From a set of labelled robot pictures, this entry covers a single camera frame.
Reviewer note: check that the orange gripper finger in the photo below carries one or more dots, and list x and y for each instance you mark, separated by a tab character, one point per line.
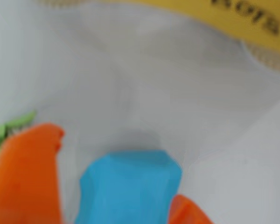
25	175
186	212

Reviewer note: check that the blue paper rubbish wad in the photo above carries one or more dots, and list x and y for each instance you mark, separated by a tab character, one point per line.
130	186

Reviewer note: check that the yellow handwritten welcome sign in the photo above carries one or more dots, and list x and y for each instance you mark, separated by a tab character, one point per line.
200	14

